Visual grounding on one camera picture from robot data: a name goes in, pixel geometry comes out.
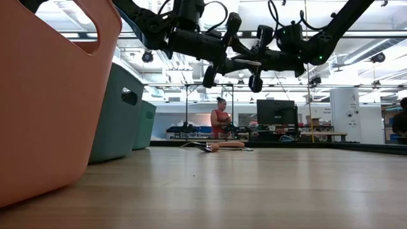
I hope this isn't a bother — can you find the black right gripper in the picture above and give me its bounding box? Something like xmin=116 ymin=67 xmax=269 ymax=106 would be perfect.
xmin=248 ymin=24 xmax=307 ymax=94

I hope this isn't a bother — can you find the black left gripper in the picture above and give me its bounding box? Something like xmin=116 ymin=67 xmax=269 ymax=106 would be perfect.
xmin=167 ymin=11 xmax=257 ymax=89

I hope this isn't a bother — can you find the white-handled fork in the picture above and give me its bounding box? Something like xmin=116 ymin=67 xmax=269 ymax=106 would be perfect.
xmin=233 ymin=58 xmax=262 ymax=67

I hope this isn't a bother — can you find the black monitor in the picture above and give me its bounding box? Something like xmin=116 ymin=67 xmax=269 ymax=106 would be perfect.
xmin=256 ymin=99 xmax=300 ymax=126

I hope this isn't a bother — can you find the person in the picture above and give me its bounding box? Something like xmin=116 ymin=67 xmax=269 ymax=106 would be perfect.
xmin=209 ymin=97 xmax=233 ymax=140
xmin=391 ymin=97 xmax=407 ymax=144

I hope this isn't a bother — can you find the blue covered table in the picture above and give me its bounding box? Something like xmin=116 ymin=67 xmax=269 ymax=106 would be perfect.
xmin=165 ymin=125 xmax=213 ymax=141

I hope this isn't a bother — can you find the cardboard box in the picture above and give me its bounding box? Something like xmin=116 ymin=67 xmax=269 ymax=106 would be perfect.
xmin=305 ymin=115 xmax=321 ymax=127

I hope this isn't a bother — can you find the white round column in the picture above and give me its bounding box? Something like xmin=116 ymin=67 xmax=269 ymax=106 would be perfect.
xmin=329 ymin=87 xmax=362 ymax=144

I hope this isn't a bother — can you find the mint green plastic bin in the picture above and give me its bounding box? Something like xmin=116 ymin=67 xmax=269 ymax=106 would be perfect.
xmin=132 ymin=100 xmax=157 ymax=151

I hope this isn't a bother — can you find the blue-grey plastic bin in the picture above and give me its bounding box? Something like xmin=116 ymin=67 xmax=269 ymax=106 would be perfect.
xmin=88 ymin=62 xmax=146 ymax=165

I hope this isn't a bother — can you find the coral orange plastic bin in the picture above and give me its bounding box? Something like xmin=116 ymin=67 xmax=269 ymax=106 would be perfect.
xmin=0 ymin=0 xmax=123 ymax=209

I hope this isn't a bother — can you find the yellow hanging cord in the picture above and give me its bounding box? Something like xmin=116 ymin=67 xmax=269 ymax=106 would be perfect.
xmin=303 ymin=0 xmax=315 ymax=143

